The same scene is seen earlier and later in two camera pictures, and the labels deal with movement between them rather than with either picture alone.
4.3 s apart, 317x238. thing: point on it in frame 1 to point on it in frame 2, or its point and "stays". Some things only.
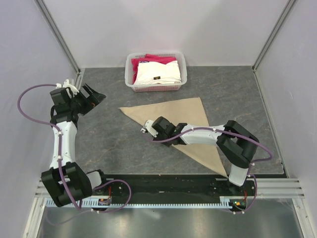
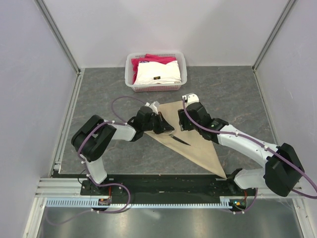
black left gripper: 93,100 to 165,126
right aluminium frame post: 286,11 stays
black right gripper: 157,138 to 183,121
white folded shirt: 153,73 stays
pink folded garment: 159,58 stays
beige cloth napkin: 189,111 stays
